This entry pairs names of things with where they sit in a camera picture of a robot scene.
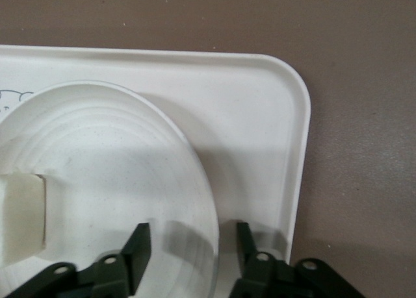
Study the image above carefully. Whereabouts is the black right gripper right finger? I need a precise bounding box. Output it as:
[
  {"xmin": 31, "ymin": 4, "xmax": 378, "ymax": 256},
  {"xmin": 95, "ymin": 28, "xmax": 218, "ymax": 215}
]
[{"xmin": 232, "ymin": 220, "xmax": 368, "ymax": 298}]

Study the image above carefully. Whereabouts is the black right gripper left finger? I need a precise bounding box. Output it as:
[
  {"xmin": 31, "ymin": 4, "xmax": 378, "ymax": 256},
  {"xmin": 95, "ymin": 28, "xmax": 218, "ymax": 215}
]
[{"xmin": 0, "ymin": 223, "xmax": 153, "ymax": 298}]

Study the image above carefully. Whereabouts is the white round plate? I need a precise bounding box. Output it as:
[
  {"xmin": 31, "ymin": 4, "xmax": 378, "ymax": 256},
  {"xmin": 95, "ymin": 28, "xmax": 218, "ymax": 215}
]
[{"xmin": 0, "ymin": 81, "xmax": 220, "ymax": 298}]

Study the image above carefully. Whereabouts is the white steamed bun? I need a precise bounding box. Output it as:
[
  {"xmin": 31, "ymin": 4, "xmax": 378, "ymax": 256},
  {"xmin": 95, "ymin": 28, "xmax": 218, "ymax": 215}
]
[{"xmin": 0, "ymin": 173, "xmax": 47, "ymax": 266}]

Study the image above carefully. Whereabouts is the cream tray with rabbit print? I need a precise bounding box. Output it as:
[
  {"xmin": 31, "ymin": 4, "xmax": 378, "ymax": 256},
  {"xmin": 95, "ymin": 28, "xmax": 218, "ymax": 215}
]
[{"xmin": 0, "ymin": 44, "xmax": 312, "ymax": 298}]

